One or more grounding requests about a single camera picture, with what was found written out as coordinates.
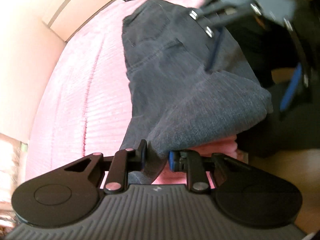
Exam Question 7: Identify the pink ribbed bed cover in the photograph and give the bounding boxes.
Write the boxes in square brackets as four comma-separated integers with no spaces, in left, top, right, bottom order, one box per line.
[24,0,241,188]

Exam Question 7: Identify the black fabric storage bag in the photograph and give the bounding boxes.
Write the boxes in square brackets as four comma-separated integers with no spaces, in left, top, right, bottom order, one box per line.
[119,0,320,158]

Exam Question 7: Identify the dark grey denim jeans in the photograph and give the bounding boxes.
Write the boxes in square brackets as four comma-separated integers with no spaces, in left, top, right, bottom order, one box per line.
[121,0,273,184]

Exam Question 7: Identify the beige bed headboard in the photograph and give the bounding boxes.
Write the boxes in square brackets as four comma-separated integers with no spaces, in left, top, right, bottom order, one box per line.
[42,0,113,41]

